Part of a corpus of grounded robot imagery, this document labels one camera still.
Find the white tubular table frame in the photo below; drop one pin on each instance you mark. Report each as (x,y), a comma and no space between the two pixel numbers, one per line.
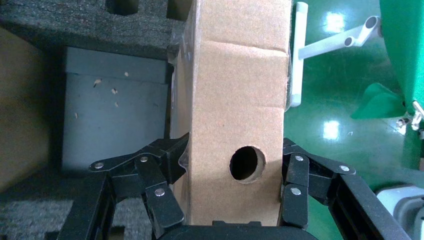
(299,49)

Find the small cardboard box with hole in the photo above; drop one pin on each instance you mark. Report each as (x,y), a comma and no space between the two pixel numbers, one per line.
(238,99)

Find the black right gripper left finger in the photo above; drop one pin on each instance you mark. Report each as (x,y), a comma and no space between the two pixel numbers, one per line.
(162,208)

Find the silver binder clip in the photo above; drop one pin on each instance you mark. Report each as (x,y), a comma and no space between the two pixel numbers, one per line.
(416,114)

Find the green tablecloth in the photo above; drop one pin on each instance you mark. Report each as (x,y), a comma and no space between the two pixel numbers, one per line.
(404,49)

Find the dark grey carton liner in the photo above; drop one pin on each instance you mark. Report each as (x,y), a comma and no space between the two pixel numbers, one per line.
(116,116)

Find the white grey robot base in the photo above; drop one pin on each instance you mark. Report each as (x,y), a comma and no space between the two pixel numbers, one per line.
(404,208)

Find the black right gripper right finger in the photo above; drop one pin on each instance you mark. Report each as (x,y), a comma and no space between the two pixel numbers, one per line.
(294,205)

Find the black foam insert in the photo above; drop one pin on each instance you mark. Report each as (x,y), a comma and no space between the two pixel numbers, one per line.
(66,26)
(33,218)

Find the large open cardboard carton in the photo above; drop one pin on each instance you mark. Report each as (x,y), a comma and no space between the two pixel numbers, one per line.
(20,116)

